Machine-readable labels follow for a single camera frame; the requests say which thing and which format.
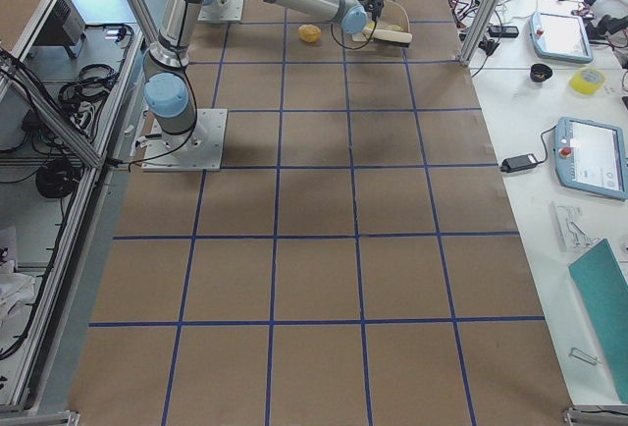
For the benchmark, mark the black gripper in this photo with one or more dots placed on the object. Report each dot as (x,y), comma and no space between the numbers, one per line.
(377,6)

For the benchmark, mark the white hand brush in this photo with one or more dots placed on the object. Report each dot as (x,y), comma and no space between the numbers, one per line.
(397,38)

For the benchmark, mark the yellow walnut-shaped trash piece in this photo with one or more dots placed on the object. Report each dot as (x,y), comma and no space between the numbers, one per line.
(309,34)

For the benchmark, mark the far teach pendant tablet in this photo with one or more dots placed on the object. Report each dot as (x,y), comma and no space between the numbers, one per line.
(560,37)

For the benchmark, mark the teach pendant tablet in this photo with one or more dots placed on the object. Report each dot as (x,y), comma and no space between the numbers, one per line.
(560,37)
(591,157)

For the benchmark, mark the black power adapter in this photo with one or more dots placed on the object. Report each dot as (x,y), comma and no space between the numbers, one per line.
(519,163)

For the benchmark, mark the yellow tape roll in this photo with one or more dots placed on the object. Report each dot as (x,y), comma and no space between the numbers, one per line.
(587,80)

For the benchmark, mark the near teach pendant tablet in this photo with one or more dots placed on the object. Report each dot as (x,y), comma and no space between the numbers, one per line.
(591,157)

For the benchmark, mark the teal folder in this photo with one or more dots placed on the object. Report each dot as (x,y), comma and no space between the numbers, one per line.
(603,290)

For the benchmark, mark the aluminium frame post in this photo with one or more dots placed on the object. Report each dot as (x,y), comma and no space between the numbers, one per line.
(476,31)

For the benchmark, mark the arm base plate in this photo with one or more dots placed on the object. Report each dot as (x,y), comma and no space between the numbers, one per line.
(203,150)
(221,11)

